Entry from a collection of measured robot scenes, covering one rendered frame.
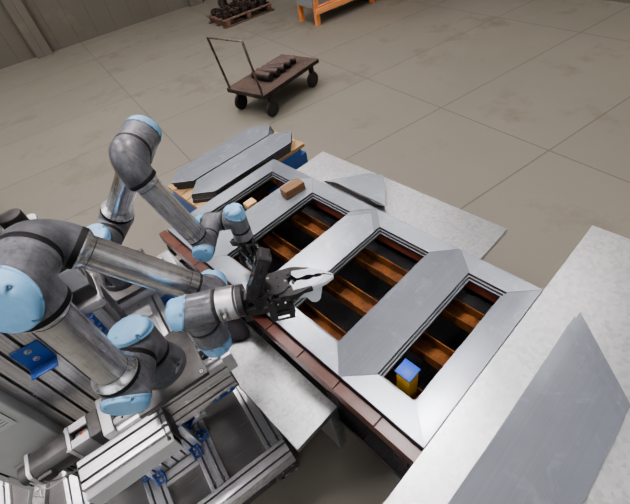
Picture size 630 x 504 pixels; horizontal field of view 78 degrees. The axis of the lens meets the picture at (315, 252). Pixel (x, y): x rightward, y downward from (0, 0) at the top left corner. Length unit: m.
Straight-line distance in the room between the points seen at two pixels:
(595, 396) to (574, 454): 0.16
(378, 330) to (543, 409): 0.58
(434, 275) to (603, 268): 0.54
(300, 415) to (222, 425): 0.69
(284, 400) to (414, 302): 0.61
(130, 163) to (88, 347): 0.56
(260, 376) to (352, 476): 0.77
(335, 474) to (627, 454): 1.33
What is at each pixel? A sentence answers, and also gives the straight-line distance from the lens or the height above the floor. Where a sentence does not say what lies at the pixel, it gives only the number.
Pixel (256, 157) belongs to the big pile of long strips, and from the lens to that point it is 2.45.
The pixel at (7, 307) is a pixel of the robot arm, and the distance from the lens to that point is 0.85.
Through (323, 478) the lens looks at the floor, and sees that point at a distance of 2.17.
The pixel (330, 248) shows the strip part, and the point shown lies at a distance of 1.74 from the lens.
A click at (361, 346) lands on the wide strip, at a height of 0.85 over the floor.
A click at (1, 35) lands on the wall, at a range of 10.31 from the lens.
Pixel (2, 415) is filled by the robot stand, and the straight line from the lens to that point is 1.46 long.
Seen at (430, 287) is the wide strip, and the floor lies 0.85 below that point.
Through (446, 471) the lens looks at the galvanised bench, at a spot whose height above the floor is 1.05.
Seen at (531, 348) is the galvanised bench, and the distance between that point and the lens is 1.26.
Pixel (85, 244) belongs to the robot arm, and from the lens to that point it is 0.94.
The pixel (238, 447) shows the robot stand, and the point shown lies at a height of 0.21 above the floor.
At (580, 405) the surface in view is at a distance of 1.19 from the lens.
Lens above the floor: 2.09
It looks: 46 degrees down
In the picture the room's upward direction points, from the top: 13 degrees counter-clockwise
